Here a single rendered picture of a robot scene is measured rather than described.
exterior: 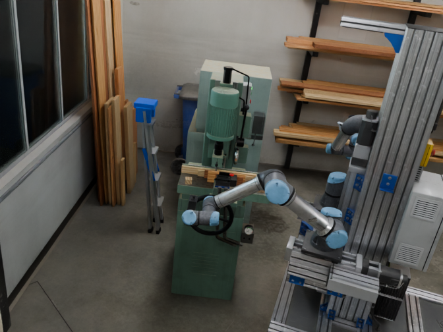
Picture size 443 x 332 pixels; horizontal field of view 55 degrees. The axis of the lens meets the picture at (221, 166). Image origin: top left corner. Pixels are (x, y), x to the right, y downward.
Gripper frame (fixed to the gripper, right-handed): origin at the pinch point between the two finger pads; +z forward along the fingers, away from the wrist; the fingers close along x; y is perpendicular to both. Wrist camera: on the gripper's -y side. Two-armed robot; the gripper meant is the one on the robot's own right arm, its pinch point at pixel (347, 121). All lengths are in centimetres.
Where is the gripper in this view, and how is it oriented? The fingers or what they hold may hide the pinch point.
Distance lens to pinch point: 336.9
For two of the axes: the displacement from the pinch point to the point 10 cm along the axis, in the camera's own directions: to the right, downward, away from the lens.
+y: 0.3, 9.1, 4.2
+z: 0.7, -4.2, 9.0
